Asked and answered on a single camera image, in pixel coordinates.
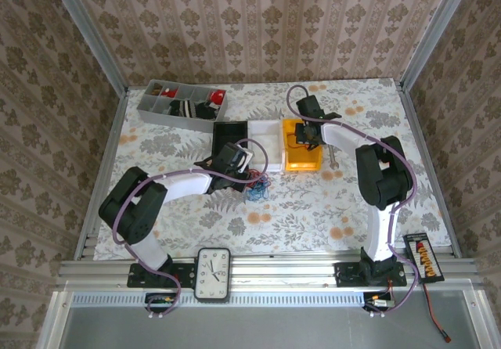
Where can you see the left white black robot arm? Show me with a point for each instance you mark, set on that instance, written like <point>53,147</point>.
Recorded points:
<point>188,182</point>

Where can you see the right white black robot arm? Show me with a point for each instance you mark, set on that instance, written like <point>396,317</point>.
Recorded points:
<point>340,134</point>

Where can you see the yellow plastic bin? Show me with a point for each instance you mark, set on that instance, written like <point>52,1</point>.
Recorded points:
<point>305,163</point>

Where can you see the metal wrench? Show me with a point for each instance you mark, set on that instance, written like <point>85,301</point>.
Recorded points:
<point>332,157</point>

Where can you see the white plastic bin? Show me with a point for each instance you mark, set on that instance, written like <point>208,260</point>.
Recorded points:
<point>266,141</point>

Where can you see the black plastic bin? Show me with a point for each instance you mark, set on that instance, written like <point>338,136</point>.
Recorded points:
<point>231,132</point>

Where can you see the floral tablecloth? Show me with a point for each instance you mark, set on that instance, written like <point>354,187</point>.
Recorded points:
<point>293,216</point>

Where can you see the black cloth item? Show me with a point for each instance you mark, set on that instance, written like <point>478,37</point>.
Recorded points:
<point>205,110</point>

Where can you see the black white striped cloth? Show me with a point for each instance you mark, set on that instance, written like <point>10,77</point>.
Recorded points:
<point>188,108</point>

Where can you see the red round item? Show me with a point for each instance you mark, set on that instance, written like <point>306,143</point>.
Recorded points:
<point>216,98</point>

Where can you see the black rimmed analog clock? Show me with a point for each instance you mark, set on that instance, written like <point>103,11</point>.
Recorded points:
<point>212,274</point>

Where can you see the grey compartment organizer tray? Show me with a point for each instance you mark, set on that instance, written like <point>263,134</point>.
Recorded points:
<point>156,116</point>

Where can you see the red white small item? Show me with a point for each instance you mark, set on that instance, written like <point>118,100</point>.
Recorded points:
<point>170,92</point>

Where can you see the brown small item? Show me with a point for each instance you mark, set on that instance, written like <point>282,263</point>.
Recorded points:
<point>156,88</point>

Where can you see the small black electronics box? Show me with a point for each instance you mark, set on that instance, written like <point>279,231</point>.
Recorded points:
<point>377,304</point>
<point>158,301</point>

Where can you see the grey metal panel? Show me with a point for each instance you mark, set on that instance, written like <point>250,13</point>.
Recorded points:
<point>274,329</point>

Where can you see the black board orange connectors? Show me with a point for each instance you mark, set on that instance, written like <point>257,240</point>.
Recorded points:
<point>424,261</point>

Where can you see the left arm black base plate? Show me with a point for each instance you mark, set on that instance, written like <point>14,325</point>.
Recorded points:
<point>188,274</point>

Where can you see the aluminium cross rail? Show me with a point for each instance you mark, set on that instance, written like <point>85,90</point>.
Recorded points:
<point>282,270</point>

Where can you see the aluminium side rail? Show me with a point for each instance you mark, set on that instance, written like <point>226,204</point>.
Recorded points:
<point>430,169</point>
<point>103,169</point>

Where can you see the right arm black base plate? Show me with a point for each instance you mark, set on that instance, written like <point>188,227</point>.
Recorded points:
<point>344,274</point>

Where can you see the aluminium frame post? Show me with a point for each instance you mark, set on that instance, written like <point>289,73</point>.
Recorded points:
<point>90,28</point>
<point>430,32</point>

